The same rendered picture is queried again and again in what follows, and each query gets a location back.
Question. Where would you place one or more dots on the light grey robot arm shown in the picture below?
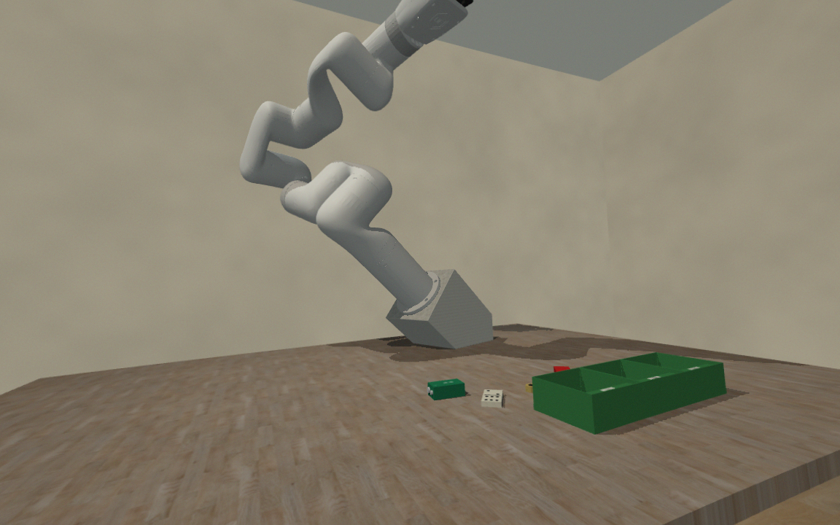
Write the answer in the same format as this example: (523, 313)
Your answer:
(344, 197)

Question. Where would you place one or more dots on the white domino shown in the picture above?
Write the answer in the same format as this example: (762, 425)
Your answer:
(492, 398)

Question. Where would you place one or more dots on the green 9v battery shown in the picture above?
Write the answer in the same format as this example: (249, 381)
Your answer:
(439, 390)

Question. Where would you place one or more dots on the green rack of bins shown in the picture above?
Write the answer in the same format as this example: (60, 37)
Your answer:
(647, 390)

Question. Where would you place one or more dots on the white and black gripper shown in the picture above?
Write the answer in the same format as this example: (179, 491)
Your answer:
(423, 21)

